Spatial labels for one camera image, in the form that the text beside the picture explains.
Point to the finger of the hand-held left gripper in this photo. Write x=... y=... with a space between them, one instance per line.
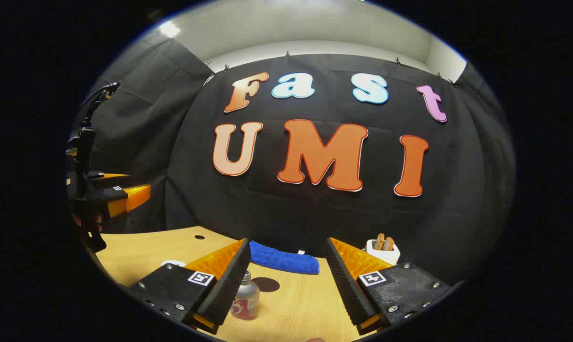
x=108 y=180
x=125 y=198

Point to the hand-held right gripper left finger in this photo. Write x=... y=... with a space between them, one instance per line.
x=232 y=285

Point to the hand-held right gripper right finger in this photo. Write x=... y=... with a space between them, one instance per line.
x=346 y=285

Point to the silver water bottle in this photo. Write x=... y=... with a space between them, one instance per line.
x=244 y=299

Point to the dark round coaster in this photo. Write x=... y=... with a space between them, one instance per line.
x=267 y=285

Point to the white teacup lid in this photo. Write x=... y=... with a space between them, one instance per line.
x=173 y=262

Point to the white toaster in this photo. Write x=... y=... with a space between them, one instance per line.
x=384 y=256

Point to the toasted bread slice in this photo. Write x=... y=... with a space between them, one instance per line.
x=378 y=241
x=389 y=243

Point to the blue towel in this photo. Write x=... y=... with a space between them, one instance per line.
x=284 y=260

